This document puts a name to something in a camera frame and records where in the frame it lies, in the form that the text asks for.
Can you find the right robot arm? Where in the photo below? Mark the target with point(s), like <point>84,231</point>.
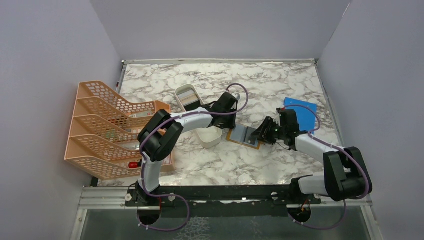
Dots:
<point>344,176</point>

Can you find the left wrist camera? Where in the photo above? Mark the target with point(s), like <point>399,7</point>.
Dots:
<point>236,96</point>

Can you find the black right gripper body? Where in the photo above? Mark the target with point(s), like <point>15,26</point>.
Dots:
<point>274,131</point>

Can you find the yellow leather card holder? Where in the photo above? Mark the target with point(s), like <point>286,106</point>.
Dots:
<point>242,135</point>

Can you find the red object in rack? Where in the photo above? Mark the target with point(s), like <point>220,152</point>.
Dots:
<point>133,165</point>

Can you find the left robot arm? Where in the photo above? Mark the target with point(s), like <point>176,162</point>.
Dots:
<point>159,137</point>

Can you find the peach plastic file rack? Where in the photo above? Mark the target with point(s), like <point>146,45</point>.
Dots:
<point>104,128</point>

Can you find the white plastic card tray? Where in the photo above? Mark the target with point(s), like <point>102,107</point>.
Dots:
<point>198,121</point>

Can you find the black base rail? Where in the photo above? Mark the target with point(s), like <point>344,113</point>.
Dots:
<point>218,201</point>

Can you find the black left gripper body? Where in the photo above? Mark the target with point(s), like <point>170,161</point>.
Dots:
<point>227,121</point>

